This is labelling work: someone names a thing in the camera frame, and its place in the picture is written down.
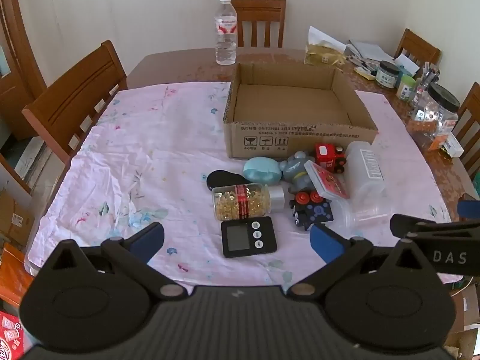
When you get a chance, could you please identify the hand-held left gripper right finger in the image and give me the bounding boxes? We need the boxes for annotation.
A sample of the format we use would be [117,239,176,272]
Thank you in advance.
[287,223,437,301]

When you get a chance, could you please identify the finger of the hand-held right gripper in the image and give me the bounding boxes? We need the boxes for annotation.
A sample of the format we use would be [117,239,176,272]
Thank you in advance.
[390,214,480,241]
[457,194,480,220]

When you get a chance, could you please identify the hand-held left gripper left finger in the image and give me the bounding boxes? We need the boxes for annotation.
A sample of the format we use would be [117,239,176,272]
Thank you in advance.
[47,222,187,301]

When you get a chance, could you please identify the clear plastic jar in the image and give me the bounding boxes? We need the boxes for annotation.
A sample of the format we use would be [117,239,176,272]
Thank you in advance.
[337,189,394,239]

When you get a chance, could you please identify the clear case of red cards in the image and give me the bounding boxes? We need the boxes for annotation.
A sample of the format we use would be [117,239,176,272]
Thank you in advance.
[304,159,350,200]

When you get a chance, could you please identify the black digital timer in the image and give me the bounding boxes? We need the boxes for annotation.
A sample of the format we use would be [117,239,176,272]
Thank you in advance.
[220,216,279,259]

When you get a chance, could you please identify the red toy car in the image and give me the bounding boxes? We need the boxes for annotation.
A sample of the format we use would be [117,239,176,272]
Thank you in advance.
[314,142,347,175]

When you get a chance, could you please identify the clear bottle of golden capsules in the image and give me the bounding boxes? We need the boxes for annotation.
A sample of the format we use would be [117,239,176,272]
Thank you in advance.
[212,183,286,222]

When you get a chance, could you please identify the brown cardboard box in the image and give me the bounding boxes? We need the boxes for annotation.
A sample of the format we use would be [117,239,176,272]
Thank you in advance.
[223,62,379,160]

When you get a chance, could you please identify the black toy block with wheels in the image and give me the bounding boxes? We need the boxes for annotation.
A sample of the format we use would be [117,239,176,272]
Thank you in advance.
[290,191,334,231]

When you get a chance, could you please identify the open cardboard carton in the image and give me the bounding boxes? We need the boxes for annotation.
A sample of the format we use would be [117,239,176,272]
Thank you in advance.
[448,281,480,349]

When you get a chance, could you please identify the small orange and white boxes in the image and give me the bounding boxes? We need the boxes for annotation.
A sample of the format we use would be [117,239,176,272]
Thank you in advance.
[429,133,464,158]

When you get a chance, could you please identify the grey toy figure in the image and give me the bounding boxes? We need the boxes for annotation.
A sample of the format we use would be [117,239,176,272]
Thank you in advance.
[278,151,319,196]

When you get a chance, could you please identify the black oval case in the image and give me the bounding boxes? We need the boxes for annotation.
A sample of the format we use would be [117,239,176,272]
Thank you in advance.
[207,170,246,192]

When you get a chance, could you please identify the wooden chair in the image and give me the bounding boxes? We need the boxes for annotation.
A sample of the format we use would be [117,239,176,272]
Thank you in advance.
[230,0,287,49]
[394,28,442,68]
[22,40,128,166]
[450,82,480,181]

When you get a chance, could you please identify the teal oval case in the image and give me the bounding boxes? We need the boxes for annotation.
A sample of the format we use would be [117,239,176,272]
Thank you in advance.
[243,157,283,186]

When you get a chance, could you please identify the pink floral tablecloth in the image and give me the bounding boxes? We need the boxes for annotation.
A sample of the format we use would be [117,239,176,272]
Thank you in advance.
[24,82,464,295]

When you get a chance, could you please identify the large clear jar black lid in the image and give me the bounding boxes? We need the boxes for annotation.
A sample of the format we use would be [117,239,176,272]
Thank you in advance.
[407,82,461,151]

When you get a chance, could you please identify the cardboard box on floor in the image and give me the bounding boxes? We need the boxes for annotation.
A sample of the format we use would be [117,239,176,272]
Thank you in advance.
[0,187,36,248]

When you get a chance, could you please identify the jar with green lid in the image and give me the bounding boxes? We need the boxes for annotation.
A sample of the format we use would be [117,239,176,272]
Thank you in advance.
[396,75,417,101]

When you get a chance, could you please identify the bundle of pens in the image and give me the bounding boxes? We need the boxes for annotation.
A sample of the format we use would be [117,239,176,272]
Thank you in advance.
[410,62,440,106]

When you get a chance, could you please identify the glass jar with dark lid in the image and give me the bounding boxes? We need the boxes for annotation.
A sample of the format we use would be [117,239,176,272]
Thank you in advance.
[375,61,401,89]

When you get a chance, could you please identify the white envelope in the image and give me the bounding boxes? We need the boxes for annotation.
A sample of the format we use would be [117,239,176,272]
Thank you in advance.
[394,53,421,76]

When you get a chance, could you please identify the red printed snack box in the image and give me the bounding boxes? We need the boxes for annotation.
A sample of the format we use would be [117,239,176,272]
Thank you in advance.
[0,310,25,360]

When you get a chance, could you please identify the loose pens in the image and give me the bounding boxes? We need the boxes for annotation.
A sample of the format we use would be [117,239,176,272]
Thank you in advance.
[347,55,379,76]

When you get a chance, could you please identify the stack of white papers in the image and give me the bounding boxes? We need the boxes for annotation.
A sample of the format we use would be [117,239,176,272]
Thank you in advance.
[345,39,394,64]

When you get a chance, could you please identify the gold tissue pack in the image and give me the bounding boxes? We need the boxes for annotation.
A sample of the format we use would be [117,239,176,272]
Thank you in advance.
[304,26,347,69]

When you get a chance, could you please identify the clear water bottle red label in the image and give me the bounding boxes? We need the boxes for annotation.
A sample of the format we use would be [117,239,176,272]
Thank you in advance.
[214,0,238,65]

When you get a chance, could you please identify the wooden door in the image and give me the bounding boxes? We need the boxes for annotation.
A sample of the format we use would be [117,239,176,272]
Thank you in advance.
[0,0,47,139]

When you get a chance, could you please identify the wooden chair back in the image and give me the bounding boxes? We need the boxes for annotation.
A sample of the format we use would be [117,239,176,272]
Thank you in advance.
[230,0,287,49]

